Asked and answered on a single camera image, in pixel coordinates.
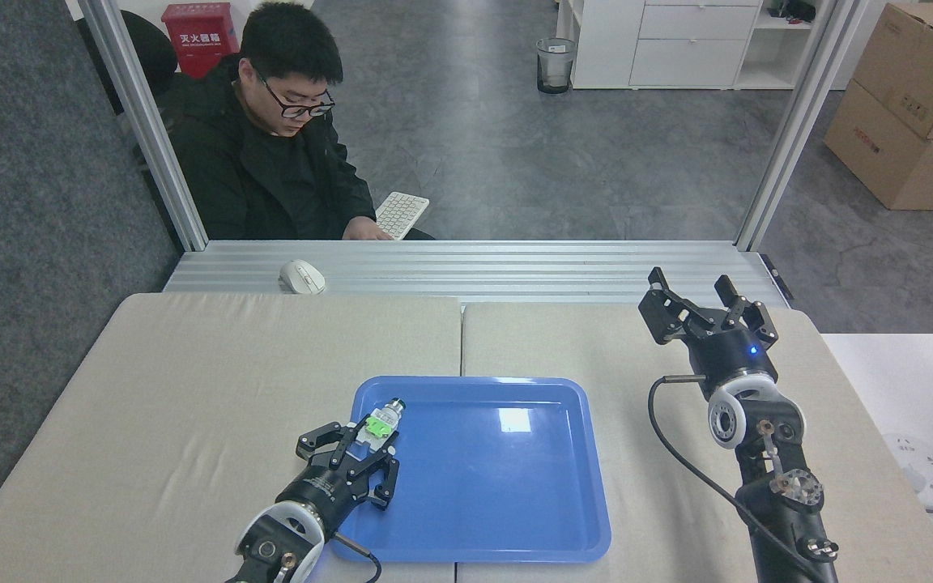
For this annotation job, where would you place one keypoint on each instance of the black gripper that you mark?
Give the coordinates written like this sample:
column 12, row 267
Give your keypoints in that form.
column 730, row 352
column 321, row 490

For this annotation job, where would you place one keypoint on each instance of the green switch part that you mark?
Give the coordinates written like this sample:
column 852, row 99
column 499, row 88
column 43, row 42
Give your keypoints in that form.
column 379, row 421

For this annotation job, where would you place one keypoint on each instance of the blue plastic tray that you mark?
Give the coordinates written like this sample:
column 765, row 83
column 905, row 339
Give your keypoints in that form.
column 483, row 478

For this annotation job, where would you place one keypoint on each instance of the person's left hand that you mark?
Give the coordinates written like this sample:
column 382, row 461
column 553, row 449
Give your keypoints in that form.
column 364, row 230

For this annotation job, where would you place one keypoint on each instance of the white computer mouse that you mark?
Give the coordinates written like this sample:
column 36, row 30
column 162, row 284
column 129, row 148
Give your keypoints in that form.
column 302, row 277

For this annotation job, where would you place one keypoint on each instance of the white side table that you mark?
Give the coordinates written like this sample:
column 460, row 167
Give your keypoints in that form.
column 912, row 380

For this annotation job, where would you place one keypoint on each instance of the large cardboard box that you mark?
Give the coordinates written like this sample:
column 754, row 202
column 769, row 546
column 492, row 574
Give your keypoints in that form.
column 888, row 162

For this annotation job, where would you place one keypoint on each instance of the white keyboard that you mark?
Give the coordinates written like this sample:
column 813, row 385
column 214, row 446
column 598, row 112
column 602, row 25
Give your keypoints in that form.
column 400, row 214

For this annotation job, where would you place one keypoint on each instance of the white power strip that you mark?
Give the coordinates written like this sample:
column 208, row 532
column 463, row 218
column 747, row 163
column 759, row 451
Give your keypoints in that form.
column 924, row 470

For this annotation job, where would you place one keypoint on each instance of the white drawer cabinet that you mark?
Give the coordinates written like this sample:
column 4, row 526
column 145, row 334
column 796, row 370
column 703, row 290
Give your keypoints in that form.
column 685, row 48

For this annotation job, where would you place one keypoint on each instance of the grey mesh waste bin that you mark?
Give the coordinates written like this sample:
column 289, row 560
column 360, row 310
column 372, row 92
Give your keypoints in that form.
column 555, row 65

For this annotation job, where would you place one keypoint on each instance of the person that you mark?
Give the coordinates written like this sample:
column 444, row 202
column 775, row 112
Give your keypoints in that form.
column 264, row 178

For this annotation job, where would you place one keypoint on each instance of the black item on shelf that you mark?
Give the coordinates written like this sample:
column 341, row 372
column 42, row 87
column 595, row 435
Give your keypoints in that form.
column 797, row 10

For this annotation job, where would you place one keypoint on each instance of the small cardboard box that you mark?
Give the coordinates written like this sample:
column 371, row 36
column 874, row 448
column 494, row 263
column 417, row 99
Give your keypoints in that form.
column 916, row 73

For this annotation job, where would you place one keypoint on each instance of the red fire equipment box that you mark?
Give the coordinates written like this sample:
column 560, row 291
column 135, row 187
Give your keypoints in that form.
column 199, row 36

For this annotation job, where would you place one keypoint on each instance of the black office chair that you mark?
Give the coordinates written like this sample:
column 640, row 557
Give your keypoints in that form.
column 151, row 57

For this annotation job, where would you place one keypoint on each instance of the black rail end bracket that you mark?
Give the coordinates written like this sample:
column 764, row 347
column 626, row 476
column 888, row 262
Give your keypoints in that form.
column 778, row 277

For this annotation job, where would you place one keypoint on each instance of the silver aluminium rail platform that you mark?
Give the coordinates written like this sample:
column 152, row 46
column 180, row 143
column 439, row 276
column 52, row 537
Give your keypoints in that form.
column 515, row 271

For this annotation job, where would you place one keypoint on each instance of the silver aluminium post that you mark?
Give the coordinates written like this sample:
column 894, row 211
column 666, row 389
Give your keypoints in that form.
column 138, row 113
column 798, row 121

